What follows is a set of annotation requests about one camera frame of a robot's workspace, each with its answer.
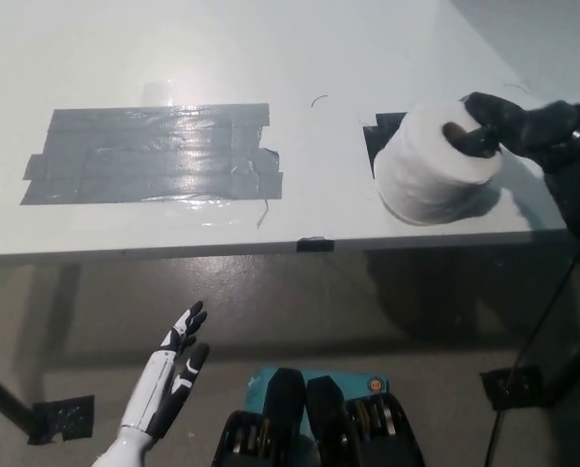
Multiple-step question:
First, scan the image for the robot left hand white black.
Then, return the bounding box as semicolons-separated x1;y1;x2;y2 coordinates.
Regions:
118;300;210;438

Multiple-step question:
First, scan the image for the robot right hand black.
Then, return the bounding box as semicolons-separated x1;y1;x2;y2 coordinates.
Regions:
445;90;580;170

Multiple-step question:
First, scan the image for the white toilet paper roll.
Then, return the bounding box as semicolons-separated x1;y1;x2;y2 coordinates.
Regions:
372;99;504;227

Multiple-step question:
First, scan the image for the black table leg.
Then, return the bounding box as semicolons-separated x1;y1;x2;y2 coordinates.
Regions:
0;362;41;435

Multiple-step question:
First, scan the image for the black tape square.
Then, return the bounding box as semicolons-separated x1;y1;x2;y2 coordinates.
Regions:
362;111;411;169

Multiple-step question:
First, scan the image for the clear tape strip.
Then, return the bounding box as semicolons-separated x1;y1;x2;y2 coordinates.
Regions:
0;194;270;230

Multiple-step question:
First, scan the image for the small black tape piece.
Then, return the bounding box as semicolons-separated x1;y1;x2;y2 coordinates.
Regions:
296;236;336;254

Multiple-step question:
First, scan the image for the thin black cable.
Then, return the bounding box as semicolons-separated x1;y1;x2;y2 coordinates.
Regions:
483;245;580;467

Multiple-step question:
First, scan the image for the grey duct tape patch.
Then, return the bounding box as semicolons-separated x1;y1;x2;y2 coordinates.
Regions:
19;102;284;207

